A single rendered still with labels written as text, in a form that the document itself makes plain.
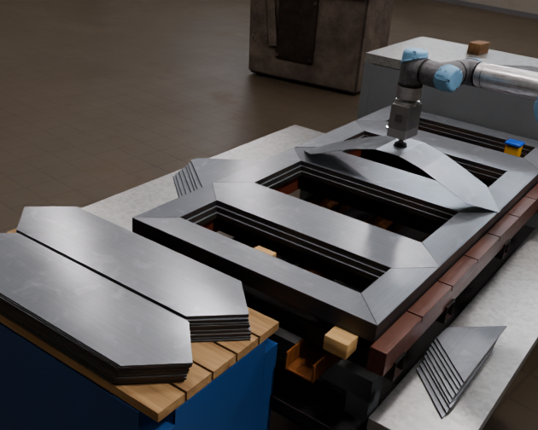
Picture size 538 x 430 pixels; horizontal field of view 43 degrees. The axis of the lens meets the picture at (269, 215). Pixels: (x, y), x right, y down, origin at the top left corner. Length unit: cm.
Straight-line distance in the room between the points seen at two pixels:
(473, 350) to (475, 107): 145
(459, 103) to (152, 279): 177
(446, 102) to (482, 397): 162
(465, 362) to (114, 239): 91
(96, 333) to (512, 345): 104
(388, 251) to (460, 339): 28
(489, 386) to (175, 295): 76
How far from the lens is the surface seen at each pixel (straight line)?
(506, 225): 216
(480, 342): 178
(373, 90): 315
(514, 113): 293
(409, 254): 179
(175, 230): 179
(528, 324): 198
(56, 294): 157
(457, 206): 212
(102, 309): 151
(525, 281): 219
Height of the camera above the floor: 169
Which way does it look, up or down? 26 degrees down
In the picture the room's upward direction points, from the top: 5 degrees clockwise
